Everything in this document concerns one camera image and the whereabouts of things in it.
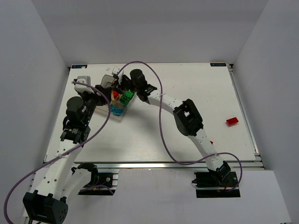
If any green 2x4 lego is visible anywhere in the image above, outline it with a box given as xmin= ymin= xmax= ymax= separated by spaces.
xmin=125 ymin=91 xmax=135 ymax=100
xmin=120 ymin=95 xmax=130 ymax=105

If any cyan 2x4 lego brick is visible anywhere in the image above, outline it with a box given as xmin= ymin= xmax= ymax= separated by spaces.
xmin=110 ymin=105 xmax=124 ymax=116

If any red 2x4 lego brick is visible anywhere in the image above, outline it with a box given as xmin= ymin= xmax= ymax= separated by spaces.
xmin=226 ymin=117 xmax=239 ymax=126

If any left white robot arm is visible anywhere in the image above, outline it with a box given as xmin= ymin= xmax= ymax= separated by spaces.
xmin=23 ymin=82 xmax=111 ymax=224

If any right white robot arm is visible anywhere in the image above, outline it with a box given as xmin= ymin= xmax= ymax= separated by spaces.
xmin=113 ymin=69 xmax=231 ymax=183

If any clear plastic container upper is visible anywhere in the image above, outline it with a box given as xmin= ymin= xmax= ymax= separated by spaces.
xmin=119 ymin=90 xmax=135 ymax=107

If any clear plastic container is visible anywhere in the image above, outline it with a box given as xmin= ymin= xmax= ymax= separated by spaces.
xmin=95 ymin=104 xmax=127 ymax=121
xmin=119 ymin=90 xmax=135 ymax=107

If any amber plastic container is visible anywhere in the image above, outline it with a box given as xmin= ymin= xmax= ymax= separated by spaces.
xmin=111 ymin=91 xmax=123 ymax=107

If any smoky grey plastic container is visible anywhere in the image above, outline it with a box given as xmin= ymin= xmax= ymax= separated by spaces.
xmin=100 ymin=75 xmax=117 ymax=90

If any clear plastic container lower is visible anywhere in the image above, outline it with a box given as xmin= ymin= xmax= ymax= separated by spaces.
xmin=95 ymin=104 xmax=127 ymax=121

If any left blue corner label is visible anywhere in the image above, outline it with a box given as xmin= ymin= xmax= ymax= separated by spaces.
xmin=71 ymin=65 xmax=87 ymax=69

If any blue corner label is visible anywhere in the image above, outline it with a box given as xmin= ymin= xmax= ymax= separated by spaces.
xmin=71 ymin=65 xmax=87 ymax=69
xmin=210 ymin=63 xmax=227 ymax=67

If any right blue corner label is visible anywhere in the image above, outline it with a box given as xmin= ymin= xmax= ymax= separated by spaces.
xmin=210 ymin=63 xmax=227 ymax=67

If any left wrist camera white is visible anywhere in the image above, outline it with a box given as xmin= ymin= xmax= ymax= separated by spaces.
xmin=72 ymin=76 xmax=93 ymax=93

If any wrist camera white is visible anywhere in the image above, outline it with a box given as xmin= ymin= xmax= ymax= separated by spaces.
xmin=72 ymin=76 xmax=93 ymax=93
xmin=112 ymin=66 xmax=121 ymax=79

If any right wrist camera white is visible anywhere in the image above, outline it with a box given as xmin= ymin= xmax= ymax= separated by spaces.
xmin=112 ymin=66 xmax=121 ymax=79

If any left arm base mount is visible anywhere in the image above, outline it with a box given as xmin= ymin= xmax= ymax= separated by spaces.
xmin=71 ymin=163 xmax=118 ymax=196

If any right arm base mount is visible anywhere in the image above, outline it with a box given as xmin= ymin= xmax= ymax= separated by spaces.
xmin=191 ymin=172 xmax=241 ymax=198

